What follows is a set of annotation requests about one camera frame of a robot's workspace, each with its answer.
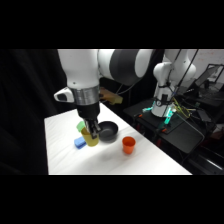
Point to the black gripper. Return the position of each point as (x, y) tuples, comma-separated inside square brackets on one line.
[(88, 112)]

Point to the yellow plastic cup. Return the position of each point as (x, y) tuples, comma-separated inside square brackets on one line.
[(89, 141)]

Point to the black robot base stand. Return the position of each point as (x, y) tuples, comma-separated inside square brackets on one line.
[(186, 133)]

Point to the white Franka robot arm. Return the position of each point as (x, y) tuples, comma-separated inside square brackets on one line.
[(83, 68)]

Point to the black bowl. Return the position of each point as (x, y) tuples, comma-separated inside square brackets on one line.
[(109, 131)]

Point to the orange plastic cup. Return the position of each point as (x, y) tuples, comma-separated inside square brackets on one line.
[(128, 146)]

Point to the green block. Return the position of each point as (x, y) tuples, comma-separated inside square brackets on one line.
[(80, 126)]

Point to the blue sponge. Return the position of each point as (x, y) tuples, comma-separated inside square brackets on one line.
[(80, 143)]

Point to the black curtain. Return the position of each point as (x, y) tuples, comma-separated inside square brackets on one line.
[(26, 100)]

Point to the black laptop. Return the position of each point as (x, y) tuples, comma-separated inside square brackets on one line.
[(208, 76)]

